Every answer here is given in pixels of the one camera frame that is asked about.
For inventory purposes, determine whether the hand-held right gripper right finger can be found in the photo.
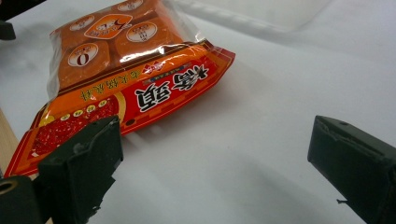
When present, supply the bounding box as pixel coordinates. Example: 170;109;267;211
307;115;396;224

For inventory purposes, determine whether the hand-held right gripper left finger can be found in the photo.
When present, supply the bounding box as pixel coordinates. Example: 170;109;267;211
36;115;124;224

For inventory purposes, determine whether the orange bread packet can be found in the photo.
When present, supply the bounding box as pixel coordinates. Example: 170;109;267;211
4;0;236;178

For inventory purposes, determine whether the black device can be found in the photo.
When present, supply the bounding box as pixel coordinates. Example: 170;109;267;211
0;0;48;41

